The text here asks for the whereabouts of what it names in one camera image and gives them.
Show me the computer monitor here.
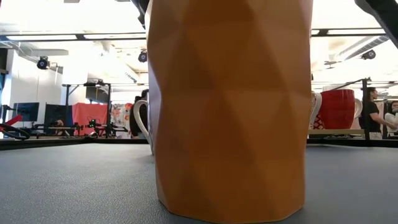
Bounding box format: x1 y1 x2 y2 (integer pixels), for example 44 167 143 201
44 103 74 126
12 101 40 123

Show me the floral cloth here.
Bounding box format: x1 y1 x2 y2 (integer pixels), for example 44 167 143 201
110 102 134 133

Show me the black background rig frame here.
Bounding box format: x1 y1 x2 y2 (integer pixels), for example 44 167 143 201
61 81 112 138

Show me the red and black cable loop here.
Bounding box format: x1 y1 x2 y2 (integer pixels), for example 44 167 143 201
0 114 31 141

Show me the blue-grey table mat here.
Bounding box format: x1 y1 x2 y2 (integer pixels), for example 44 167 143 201
0 142 398 224

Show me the wooden shelf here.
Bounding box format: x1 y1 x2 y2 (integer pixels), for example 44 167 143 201
307 128 365 136

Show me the orange faceted mug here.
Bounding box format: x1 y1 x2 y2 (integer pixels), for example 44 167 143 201
146 0 314 224

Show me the white ceramic mug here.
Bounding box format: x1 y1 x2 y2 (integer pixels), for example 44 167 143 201
132 99 155 156

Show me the red cloth panel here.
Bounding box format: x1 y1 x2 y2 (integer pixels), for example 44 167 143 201
72 102 109 135

